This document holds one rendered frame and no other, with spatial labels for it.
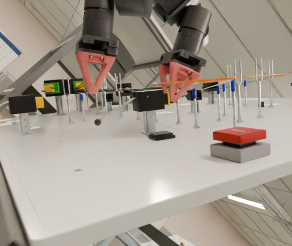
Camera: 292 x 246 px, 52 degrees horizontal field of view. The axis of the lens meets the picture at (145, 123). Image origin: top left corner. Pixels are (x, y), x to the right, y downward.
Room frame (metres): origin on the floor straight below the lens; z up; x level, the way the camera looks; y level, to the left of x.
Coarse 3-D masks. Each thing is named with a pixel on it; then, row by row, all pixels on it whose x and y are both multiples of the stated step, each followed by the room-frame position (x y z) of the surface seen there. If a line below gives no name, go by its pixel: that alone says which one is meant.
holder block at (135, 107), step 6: (150, 90) 0.56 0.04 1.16; (156, 90) 0.55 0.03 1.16; (162, 90) 0.55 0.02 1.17; (132, 96) 0.59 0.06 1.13; (138, 96) 0.55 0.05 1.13; (144, 96) 0.55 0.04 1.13; (150, 96) 0.55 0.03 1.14; (156, 96) 0.56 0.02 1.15; (162, 96) 0.56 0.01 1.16; (138, 102) 0.56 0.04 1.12; (144, 102) 0.56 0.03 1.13; (150, 102) 0.56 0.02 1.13; (156, 102) 0.56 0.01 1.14; (162, 102) 0.56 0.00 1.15; (138, 108) 0.56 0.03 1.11; (144, 108) 0.56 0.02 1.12; (150, 108) 0.56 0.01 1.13; (156, 108) 0.56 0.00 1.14; (162, 108) 0.57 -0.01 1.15
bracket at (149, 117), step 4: (144, 112) 0.58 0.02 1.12; (148, 112) 0.58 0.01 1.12; (152, 112) 0.58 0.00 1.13; (144, 116) 0.59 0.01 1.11; (148, 116) 0.58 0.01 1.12; (152, 116) 0.58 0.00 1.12; (144, 120) 0.59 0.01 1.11; (148, 120) 0.58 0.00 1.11; (152, 120) 0.58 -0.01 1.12; (144, 124) 0.60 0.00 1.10; (148, 124) 0.58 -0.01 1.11; (152, 124) 0.59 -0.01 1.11; (144, 128) 0.60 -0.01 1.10; (148, 128) 0.59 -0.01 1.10; (152, 128) 0.59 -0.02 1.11; (144, 132) 0.61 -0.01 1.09; (148, 132) 0.59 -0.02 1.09
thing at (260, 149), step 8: (216, 144) 0.38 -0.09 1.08; (224, 144) 0.37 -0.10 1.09; (256, 144) 0.35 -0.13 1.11; (264, 144) 0.34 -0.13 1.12; (216, 152) 0.37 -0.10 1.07; (224, 152) 0.36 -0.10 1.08; (232, 152) 0.35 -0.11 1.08; (240, 152) 0.33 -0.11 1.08; (248, 152) 0.34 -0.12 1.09; (256, 152) 0.34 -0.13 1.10; (264, 152) 0.35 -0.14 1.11; (232, 160) 0.35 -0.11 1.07; (240, 160) 0.34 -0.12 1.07; (248, 160) 0.34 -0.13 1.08
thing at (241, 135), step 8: (232, 128) 0.38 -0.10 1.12; (240, 128) 0.37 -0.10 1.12; (248, 128) 0.36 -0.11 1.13; (216, 136) 0.37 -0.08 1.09; (224, 136) 0.36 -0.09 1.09; (232, 136) 0.34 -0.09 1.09; (240, 136) 0.33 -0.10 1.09; (248, 136) 0.33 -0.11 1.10; (256, 136) 0.34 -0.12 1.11; (264, 136) 0.34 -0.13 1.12; (232, 144) 0.36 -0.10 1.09; (240, 144) 0.34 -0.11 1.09; (248, 144) 0.35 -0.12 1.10
